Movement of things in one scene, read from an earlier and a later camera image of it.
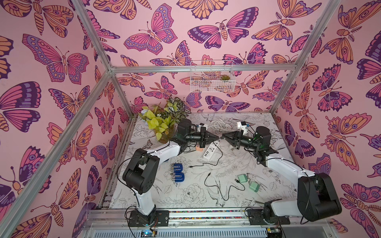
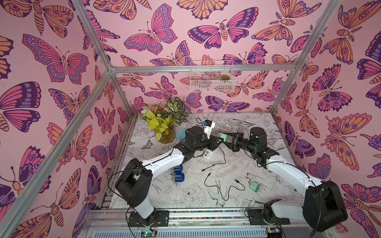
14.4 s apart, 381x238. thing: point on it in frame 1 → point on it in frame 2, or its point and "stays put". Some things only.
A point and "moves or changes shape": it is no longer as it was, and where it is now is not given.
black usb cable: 210,163 → 223,153
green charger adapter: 242,178 moves or changes shape
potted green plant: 163,118 stays put
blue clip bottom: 179,177 stays put
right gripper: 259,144 stays put
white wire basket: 212,76 stays put
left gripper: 205,138 → 212,142
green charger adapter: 254,186 stays put
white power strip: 210,149 stays put
